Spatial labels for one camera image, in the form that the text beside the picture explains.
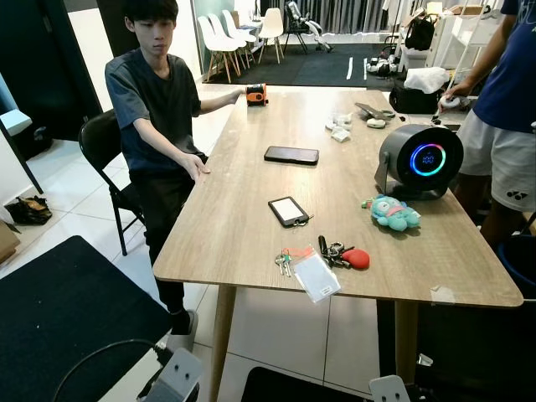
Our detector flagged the keys with clear card holder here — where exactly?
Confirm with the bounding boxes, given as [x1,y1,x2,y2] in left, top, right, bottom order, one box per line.
[275,246,343,303]

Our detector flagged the blue bucket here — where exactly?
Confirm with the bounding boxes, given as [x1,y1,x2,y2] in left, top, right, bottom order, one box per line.
[496,234,536,294]

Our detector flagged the standing person in blue shirt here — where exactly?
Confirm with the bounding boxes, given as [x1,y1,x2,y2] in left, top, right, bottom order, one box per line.
[440,0,536,245]

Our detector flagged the teal plush toy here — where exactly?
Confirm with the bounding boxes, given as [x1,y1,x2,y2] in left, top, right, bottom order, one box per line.
[362,194,422,233]

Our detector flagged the black duffel bag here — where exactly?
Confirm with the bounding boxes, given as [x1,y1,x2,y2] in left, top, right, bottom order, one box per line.
[389,80,445,116]

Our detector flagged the white cloth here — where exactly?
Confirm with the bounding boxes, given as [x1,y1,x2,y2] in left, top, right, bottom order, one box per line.
[404,67,451,95]

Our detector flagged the grey scissors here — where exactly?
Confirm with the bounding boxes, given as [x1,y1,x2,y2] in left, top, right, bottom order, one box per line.
[354,102,396,121]

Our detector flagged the key bunch with red fob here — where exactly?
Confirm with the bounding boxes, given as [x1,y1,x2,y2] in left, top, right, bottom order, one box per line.
[317,235,371,271]

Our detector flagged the black backpack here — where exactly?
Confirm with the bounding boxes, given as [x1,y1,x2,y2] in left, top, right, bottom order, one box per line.
[404,13,438,51]

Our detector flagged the black white-edged card holder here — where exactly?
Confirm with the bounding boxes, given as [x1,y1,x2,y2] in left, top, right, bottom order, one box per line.
[268,196,311,229]

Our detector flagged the black smartphone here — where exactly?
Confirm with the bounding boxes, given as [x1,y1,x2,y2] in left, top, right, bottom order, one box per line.
[264,146,320,166]

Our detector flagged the dark grey rug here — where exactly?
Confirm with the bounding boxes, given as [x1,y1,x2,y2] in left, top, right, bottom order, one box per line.
[224,42,403,89]

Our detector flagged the orange black tape measure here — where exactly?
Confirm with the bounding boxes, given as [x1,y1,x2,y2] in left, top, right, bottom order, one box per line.
[245,83,269,106]

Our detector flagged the light wooden dining table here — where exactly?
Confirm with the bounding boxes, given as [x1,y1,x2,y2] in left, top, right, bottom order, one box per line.
[153,85,524,402]

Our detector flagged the small black floor mat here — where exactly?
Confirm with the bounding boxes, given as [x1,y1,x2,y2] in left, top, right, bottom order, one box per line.
[241,366,378,402]

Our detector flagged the white dining chair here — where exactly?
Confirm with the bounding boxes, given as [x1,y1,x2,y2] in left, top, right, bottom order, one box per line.
[258,8,286,64]
[197,14,244,83]

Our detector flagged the seated man in grey shirt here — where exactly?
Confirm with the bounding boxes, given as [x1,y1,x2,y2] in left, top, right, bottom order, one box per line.
[105,0,249,353]

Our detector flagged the black office chair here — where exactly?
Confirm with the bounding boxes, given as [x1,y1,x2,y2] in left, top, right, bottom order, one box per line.
[80,109,148,257]

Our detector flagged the large black floor mat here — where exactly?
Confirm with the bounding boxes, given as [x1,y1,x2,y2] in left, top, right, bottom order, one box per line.
[0,235,173,402]

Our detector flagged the dark brown shoes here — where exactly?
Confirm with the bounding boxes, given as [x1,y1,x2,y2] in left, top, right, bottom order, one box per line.
[4,195,53,225]

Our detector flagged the brown cardboard box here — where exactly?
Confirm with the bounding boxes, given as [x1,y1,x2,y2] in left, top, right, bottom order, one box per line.
[0,219,22,265]

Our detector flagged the round black speaker ring display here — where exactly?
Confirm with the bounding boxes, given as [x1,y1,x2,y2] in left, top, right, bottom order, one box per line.
[374,124,465,200]

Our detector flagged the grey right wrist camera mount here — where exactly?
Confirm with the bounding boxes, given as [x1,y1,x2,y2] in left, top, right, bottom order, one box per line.
[369,375,411,402]

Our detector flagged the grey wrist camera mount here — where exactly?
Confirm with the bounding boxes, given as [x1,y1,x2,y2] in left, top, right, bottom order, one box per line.
[159,348,204,402]
[369,375,411,402]

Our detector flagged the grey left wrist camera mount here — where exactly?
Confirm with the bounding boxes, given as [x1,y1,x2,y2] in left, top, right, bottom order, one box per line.
[159,348,204,402]

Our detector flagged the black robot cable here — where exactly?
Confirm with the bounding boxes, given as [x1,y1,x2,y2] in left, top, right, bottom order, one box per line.
[52,338,168,402]

